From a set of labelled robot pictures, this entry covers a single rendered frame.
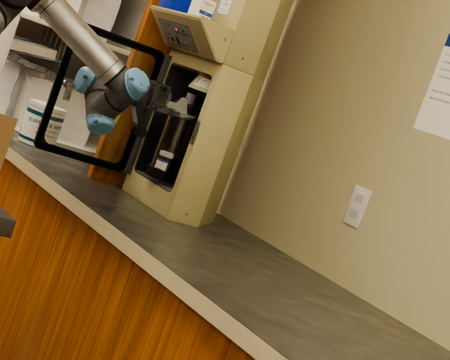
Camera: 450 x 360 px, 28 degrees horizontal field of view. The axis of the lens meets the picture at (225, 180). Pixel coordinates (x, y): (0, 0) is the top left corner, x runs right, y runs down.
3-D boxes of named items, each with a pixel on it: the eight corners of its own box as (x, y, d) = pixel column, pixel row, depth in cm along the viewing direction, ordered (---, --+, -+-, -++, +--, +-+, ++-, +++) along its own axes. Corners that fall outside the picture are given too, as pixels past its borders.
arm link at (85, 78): (73, 98, 247) (71, 74, 251) (108, 108, 253) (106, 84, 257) (86, 83, 242) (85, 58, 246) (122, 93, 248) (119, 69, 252)
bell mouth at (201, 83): (223, 98, 283) (229, 82, 282) (253, 110, 268) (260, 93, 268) (177, 82, 273) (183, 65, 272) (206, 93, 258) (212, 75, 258)
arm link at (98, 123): (105, 112, 235) (102, 78, 241) (80, 132, 242) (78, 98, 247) (128, 121, 240) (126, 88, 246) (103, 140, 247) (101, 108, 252)
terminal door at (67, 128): (123, 173, 281) (166, 52, 277) (31, 147, 266) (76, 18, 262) (122, 173, 281) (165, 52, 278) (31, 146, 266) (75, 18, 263)
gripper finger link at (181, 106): (201, 103, 259) (170, 93, 258) (194, 122, 260) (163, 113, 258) (199, 102, 262) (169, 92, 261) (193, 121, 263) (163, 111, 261)
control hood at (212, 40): (171, 47, 279) (181, 16, 278) (223, 63, 252) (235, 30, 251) (139, 36, 272) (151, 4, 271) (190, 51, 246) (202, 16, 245)
